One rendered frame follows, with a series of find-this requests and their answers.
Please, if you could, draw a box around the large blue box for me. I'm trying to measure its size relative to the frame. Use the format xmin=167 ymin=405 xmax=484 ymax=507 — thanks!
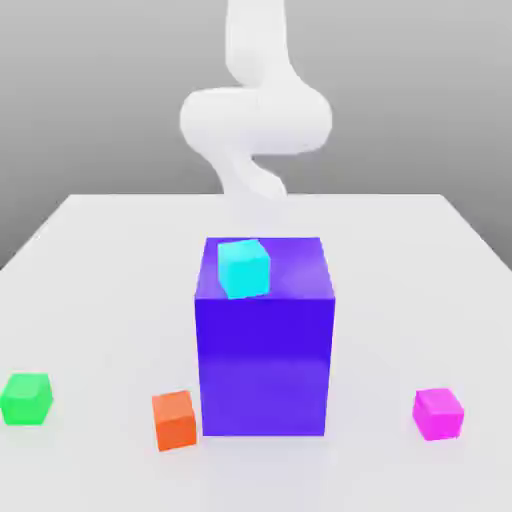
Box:
xmin=194 ymin=236 xmax=336 ymax=438

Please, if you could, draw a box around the small orange cube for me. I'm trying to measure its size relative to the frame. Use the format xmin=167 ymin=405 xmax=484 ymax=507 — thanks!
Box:
xmin=151 ymin=390 xmax=198 ymax=453

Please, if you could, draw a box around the small green cube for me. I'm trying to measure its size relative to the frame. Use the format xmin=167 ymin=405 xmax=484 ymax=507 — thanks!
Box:
xmin=0 ymin=372 xmax=54 ymax=427

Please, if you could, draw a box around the small magenta cube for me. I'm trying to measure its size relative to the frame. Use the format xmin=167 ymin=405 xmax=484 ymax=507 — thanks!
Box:
xmin=412 ymin=387 xmax=466 ymax=442

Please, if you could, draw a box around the small cyan cube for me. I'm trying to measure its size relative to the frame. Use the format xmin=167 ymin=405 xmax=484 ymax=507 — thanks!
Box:
xmin=216 ymin=238 xmax=272 ymax=300

